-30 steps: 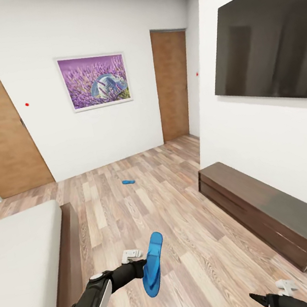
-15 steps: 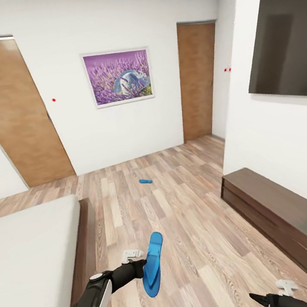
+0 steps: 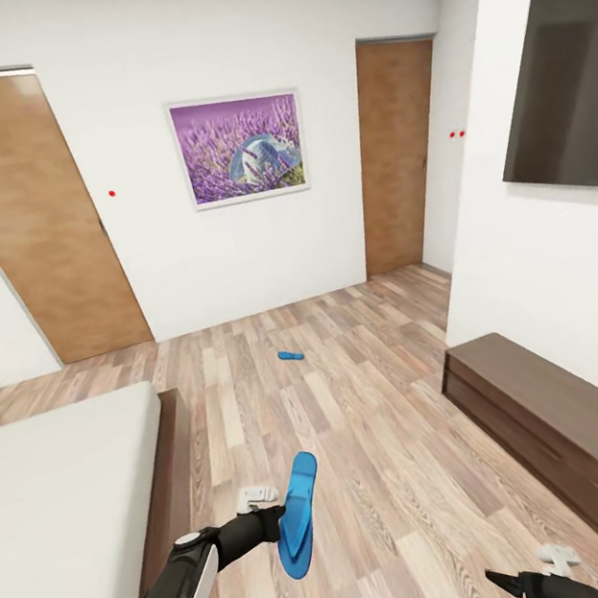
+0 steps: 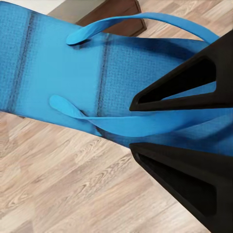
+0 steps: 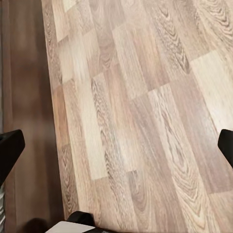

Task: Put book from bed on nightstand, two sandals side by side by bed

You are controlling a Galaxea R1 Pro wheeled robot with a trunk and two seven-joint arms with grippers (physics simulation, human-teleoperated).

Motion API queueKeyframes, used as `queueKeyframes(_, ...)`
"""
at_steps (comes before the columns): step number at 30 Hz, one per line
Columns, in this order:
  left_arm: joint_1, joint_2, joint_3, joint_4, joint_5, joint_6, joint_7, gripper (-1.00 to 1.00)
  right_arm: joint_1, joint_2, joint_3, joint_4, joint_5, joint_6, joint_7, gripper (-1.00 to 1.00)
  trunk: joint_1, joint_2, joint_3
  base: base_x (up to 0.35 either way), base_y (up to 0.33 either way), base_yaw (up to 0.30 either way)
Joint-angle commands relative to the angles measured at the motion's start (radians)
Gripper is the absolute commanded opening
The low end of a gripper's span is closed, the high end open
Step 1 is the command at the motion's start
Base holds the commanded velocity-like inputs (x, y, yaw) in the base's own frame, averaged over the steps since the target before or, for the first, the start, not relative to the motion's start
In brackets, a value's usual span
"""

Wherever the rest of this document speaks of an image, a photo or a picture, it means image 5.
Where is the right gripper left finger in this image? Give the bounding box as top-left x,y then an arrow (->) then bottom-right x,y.
0,129 -> 25,187

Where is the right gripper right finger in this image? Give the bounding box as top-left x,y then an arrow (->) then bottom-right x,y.
217,129 -> 233,167

